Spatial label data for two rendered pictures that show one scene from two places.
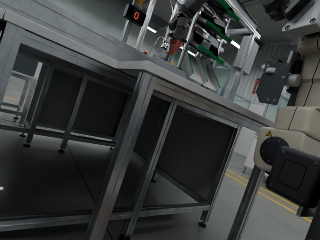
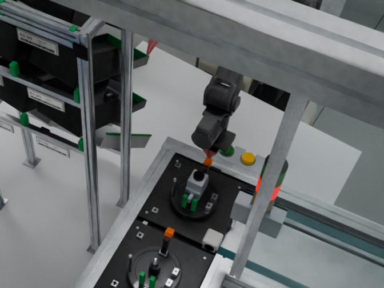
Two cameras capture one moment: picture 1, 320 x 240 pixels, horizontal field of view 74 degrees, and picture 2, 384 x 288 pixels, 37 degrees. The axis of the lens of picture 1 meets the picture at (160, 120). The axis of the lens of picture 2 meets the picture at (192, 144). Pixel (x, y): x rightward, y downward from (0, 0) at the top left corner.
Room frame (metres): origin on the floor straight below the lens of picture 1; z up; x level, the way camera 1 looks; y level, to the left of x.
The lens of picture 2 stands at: (1.81, 0.87, 2.36)
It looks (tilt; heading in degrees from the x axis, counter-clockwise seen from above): 51 degrees down; 238
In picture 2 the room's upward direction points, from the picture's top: 9 degrees clockwise
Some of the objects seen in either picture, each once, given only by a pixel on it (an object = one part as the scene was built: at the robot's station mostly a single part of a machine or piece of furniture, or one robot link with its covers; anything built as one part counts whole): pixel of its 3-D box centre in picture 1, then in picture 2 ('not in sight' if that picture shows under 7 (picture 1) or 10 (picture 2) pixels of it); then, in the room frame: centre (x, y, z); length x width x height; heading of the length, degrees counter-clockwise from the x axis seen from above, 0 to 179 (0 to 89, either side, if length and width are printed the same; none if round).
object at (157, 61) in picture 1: (167, 70); (246, 165); (1.08, 0.04, 0.93); 0.21 x 0.07 x 0.06; 131
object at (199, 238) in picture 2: not in sight; (194, 201); (1.30, 0.12, 0.96); 0.24 x 0.24 x 0.02; 41
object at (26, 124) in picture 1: (126, 122); not in sight; (2.79, 0.41, 0.43); 2.20 x 0.38 x 0.86; 131
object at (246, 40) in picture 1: (236, 81); not in sight; (2.86, -0.80, 1.42); 0.30 x 0.09 x 1.13; 131
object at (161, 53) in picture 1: (160, 53); (196, 184); (1.31, 0.13, 1.06); 0.08 x 0.04 x 0.07; 40
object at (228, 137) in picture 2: (178, 34); (215, 131); (1.23, 0.06, 1.18); 0.10 x 0.07 x 0.07; 131
